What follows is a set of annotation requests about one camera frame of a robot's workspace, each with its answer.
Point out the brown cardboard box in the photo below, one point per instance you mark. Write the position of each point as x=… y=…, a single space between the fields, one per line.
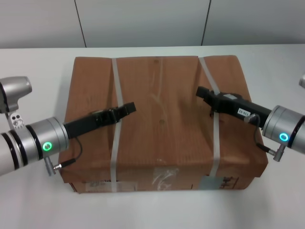
x=164 y=133

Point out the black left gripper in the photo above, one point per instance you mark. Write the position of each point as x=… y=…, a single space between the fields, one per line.
x=90 y=121

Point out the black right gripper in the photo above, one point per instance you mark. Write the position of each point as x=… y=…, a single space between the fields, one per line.
x=233 y=106

